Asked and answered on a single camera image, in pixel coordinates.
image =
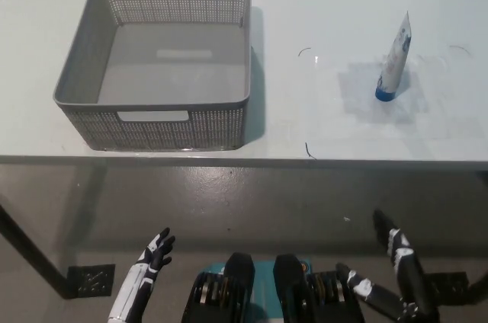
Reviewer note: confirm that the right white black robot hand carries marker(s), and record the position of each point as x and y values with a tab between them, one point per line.
409	281

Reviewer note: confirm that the grey perforated plastic basket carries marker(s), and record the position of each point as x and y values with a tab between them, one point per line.
171	71

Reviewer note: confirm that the white shampoo tube blue cap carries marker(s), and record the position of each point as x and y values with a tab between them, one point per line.
394	60

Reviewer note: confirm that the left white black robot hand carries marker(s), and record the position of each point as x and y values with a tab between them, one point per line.
133	288

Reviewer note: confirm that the black metal table leg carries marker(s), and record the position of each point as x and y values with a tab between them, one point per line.
34	250
479	277

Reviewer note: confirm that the black table foot plate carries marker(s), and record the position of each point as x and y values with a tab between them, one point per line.
453	281
93	281

